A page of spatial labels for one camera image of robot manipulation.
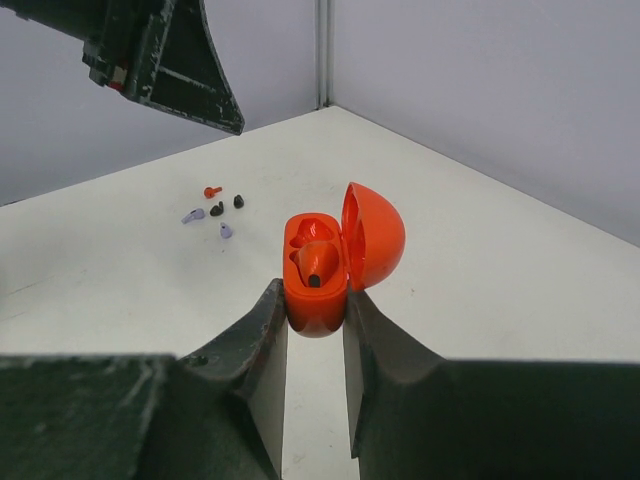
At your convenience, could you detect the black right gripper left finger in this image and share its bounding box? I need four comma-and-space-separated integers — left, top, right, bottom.
1, 279, 287, 479

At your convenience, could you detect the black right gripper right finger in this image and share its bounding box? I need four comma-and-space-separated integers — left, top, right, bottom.
343, 292, 639, 479

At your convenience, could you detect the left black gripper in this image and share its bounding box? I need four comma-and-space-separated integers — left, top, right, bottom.
1, 0, 245, 135

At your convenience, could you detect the orange earbud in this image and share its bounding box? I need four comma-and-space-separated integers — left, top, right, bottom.
294, 241, 339, 288
203, 186, 223, 199

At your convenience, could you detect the orange charging case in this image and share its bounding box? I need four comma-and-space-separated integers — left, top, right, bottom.
283, 182, 406, 338

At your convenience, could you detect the lilac earbud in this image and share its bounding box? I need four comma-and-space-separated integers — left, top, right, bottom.
181, 208, 206, 225
219, 222, 233, 239

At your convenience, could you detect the black earbud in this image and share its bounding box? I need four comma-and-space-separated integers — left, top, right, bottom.
209, 201, 224, 217
233, 194, 245, 209

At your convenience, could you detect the left metal frame post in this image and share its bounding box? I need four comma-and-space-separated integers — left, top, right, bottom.
315, 0, 335, 110

